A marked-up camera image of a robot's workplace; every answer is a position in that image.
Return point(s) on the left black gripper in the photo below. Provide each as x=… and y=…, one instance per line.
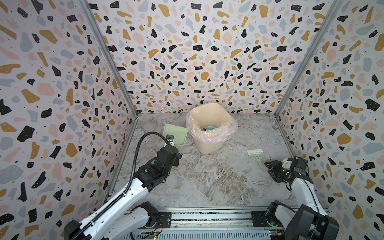
x=177, y=159

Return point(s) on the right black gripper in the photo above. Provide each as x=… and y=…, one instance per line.
x=276, y=167

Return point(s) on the green hand brush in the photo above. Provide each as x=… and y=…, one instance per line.
x=257, y=155

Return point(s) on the green plastic dustpan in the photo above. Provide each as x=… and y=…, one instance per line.
x=179, y=133

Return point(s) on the cream trash bin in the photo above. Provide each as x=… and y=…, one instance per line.
x=210, y=129

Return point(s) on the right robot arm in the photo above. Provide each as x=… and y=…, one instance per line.
x=310, y=221

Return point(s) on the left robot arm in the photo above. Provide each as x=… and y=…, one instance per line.
x=108, y=223

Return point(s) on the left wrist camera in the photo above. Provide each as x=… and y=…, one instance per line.
x=170, y=139

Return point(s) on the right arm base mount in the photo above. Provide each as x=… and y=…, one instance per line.
x=261, y=219

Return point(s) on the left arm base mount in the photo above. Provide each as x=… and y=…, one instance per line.
x=161, y=220

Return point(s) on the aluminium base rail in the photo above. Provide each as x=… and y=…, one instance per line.
x=208, y=224

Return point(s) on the left aluminium corner post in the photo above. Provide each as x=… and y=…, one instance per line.
x=84, y=5

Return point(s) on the aluminium corner post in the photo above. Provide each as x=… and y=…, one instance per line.
x=331, y=14
x=84, y=5

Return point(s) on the right aluminium corner post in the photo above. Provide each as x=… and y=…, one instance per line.
x=331, y=14

